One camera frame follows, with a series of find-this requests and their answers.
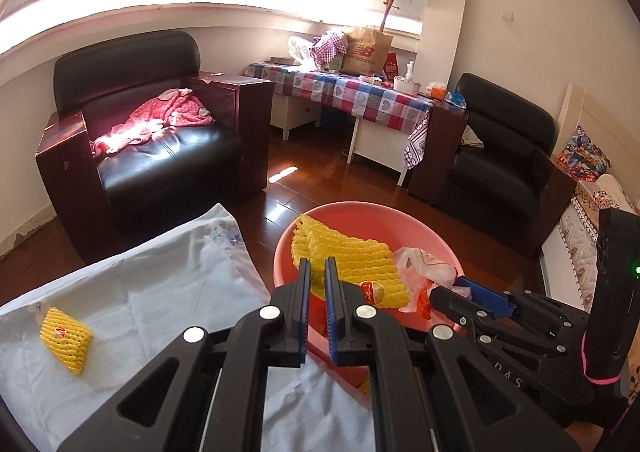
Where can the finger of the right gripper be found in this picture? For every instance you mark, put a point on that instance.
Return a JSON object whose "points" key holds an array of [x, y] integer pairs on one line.
{"points": [[450, 299], [484, 303]]}

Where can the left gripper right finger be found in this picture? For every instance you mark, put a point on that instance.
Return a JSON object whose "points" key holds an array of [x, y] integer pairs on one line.
{"points": [[431, 391]]}

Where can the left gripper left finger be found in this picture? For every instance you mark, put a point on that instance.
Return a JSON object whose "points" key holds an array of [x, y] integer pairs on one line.
{"points": [[205, 391]]}

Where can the large yellow foam net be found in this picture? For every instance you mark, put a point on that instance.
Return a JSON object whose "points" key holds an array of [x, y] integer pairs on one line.
{"points": [[358, 261]]}

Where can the small yellow foam net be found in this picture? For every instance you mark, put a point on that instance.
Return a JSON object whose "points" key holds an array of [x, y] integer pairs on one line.
{"points": [[67, 339]]}

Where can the orange plastic bag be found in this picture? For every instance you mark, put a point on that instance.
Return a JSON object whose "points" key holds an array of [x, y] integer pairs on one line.
{"points": [[421, 272]]}

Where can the pink plastic trash bucket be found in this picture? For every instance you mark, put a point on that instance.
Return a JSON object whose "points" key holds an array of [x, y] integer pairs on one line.
{"points": [[365, 221]]}

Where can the light blue table cloth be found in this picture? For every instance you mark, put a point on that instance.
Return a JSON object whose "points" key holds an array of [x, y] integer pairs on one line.
{"points": [[135, 303]]}

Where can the black leather armchair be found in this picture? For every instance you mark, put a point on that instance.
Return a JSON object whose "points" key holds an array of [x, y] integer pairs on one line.
{"points": [[108, 204], [490, 166]]}

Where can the colorful patterned cushion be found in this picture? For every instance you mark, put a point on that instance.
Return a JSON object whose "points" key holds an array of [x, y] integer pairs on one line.
{"points": [[582, 159]]}

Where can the checkered cloth side table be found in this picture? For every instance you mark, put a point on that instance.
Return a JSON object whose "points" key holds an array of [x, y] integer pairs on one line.
{"points": [[384, 118]]}

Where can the white tissue container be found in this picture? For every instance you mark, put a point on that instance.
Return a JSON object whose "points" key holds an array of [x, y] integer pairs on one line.
{"points": [[405, 84]]}

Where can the red gift bag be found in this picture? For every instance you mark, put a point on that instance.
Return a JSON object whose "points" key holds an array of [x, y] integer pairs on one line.
{"points": [[390, 67]]}

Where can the brown paper shopping bag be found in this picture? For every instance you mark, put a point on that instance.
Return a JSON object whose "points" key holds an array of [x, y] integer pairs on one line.
{"points": [[367, 50]]}

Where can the pink checkered cloth bundle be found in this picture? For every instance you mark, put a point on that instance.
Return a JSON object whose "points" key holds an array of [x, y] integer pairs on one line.
{"points": [[328, 46]]}

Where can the pink garment on armchair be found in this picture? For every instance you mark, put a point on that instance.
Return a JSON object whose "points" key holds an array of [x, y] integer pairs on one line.
{"points": [[177, 107]]}

